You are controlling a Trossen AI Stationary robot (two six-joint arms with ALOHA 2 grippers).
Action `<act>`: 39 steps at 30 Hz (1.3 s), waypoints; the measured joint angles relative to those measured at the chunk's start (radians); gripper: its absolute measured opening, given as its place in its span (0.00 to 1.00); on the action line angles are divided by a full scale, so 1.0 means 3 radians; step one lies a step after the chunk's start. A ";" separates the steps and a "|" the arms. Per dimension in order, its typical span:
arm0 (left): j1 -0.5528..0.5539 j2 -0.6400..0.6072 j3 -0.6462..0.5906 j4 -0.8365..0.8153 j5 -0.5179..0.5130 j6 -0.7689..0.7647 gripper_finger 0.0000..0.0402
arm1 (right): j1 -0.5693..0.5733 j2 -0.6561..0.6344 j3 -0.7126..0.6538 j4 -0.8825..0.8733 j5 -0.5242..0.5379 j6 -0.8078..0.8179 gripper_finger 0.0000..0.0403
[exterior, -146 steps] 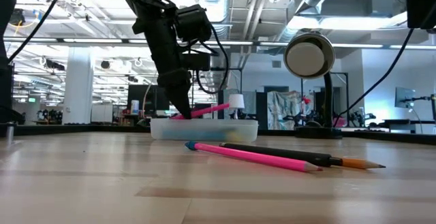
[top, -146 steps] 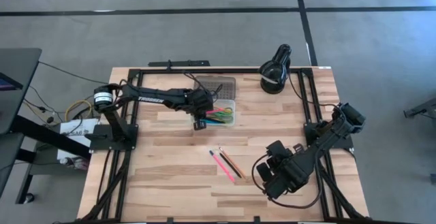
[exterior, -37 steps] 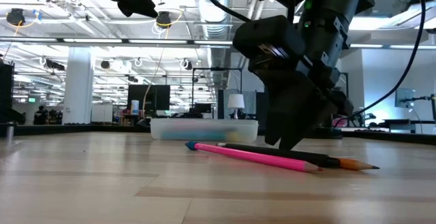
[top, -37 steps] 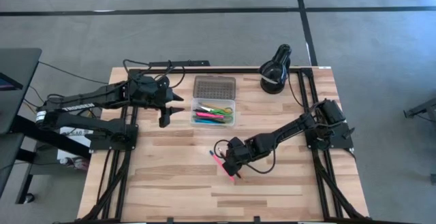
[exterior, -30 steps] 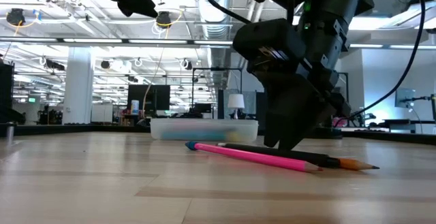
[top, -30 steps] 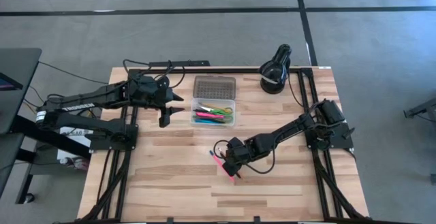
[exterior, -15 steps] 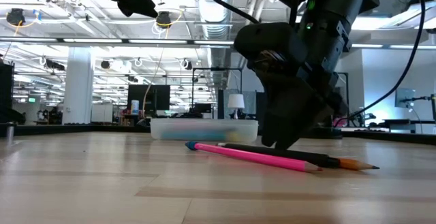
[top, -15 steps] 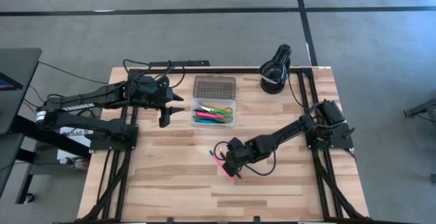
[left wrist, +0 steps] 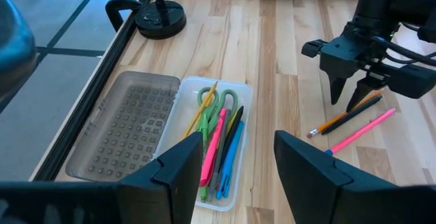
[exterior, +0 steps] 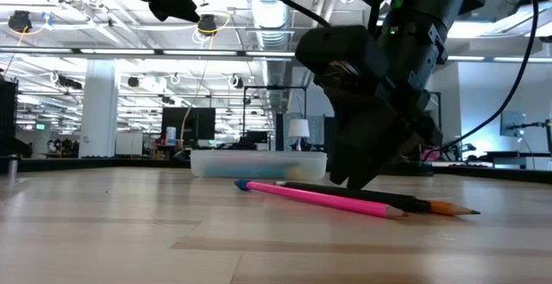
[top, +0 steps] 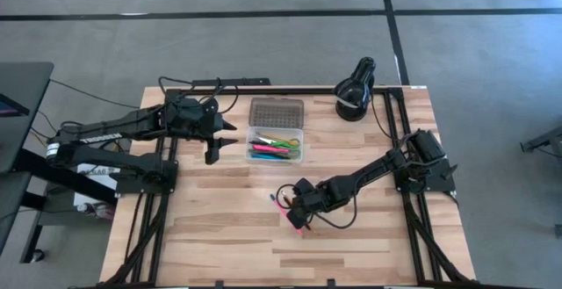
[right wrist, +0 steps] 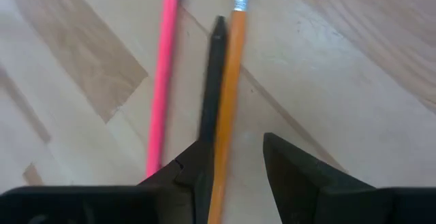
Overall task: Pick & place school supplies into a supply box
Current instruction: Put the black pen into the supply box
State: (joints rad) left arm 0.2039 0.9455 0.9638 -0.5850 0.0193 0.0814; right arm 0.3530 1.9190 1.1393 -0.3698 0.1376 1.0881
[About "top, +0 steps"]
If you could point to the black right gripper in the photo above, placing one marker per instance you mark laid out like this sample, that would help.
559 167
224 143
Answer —
309 199

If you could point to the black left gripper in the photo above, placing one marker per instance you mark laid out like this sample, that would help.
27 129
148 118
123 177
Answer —
193 117

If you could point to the clear plastic supply box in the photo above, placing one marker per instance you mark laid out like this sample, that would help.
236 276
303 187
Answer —
251 131

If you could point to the black pen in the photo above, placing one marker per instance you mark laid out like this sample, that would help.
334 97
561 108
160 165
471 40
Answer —
281 155
254 142

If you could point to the pink pencil with blue eraser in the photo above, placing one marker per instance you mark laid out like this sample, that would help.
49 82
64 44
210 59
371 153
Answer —
281 210

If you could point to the blue marker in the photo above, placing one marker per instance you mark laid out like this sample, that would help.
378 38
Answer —
263 157

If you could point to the pink highlighter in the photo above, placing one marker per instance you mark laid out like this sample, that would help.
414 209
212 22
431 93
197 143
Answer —
268 148

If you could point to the clear plastic pen box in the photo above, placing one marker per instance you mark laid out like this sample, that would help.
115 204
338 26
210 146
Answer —
276 113

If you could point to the green scissors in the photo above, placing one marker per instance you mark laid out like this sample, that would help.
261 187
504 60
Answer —
290 143

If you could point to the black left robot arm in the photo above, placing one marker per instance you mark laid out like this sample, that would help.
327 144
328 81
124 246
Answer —
110 133

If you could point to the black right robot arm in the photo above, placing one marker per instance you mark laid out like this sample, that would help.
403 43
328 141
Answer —
373 170

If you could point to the black box device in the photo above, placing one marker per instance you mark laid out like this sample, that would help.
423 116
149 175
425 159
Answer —
331 283

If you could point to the white labelled box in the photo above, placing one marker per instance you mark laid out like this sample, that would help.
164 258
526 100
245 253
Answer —
88 192

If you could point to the black power strip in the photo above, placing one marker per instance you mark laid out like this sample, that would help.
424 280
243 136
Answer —
246 81

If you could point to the black desk lamp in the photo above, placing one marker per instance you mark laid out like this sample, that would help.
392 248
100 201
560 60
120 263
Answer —
351 100

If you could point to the black desk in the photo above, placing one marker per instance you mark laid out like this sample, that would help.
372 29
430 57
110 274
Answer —
22 82

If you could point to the tablet screen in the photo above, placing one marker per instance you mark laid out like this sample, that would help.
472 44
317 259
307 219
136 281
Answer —
11 106

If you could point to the black equipment stand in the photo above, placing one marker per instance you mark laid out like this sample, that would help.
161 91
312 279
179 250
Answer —
544 142

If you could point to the black aluminium table frame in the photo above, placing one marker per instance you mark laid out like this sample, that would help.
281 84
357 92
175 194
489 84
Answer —
307 91

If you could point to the black clamp bracket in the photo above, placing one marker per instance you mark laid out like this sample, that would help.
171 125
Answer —
219 284

